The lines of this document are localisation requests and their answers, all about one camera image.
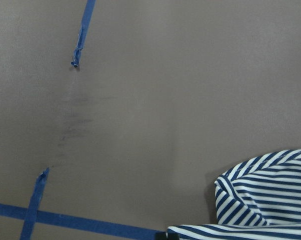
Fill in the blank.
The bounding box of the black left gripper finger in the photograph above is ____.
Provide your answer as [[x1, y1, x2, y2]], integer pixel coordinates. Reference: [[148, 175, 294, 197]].
[[155, 232, 178, 240]]

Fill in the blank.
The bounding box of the navy white striped polo shirt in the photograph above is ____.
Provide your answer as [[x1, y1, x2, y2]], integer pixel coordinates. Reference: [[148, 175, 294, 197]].
[[167, 149, 301, 240]]

